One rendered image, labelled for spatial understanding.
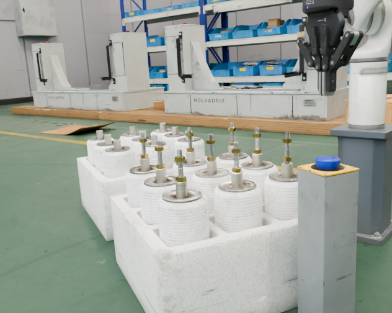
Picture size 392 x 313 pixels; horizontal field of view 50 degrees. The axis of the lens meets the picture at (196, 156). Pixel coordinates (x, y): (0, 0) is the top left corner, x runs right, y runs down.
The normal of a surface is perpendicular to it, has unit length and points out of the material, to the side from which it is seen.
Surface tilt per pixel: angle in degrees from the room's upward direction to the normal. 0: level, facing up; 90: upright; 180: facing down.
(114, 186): 90
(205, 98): 90
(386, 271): 0
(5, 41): 90
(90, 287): 0
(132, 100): 90
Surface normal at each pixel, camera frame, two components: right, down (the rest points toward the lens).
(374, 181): 0.10, 0.21
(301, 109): -0.64, 0.20
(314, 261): -0.91, 0.14
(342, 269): 0.40, 0.18
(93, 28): 0.77, 0.10
